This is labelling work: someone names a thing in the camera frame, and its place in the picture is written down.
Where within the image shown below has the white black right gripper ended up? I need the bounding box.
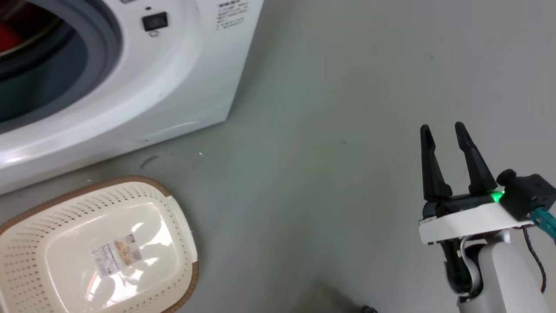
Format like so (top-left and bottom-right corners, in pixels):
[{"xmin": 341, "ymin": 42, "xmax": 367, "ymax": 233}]
[{"xmin": 418, "ymin": 122, "xmax": 534, "ymax": 245}]

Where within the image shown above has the white front-load washing machine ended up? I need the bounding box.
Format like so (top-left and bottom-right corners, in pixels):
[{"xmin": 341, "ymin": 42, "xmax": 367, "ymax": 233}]
[{"xmin": 0, "ymin": 0, "xmax": 264, "ymax": 195}]

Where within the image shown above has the cream perforated laundry basket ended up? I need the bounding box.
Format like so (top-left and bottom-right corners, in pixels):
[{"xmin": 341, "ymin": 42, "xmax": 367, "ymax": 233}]
[{"xmin": 0, "ymin": 176, "xmax": 199, "ymax": 313}]

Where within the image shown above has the paper label sticker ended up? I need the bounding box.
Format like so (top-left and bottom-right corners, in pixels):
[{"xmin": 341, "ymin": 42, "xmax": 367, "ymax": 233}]
[{"xmin": 90, "ymin": 233, "xmax": 143, "ymax": 276}]

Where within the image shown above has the red garment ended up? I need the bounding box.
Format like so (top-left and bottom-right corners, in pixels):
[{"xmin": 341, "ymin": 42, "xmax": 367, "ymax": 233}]
[{"xmin": 0, "ymin": 23, "xmax": 22, "ymax": 53}]

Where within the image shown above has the teal cable connector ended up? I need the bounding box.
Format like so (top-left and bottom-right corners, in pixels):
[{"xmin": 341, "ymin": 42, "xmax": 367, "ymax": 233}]
[{"xmin": 533, "ymin": 207, "xmax": 556, "ymax": 240}]

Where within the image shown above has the thin black cable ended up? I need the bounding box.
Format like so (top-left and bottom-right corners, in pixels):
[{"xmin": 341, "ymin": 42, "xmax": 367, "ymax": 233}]
[{"xmin": 523, "ymin": 226, "xmax": 547, "ymax": 294}]

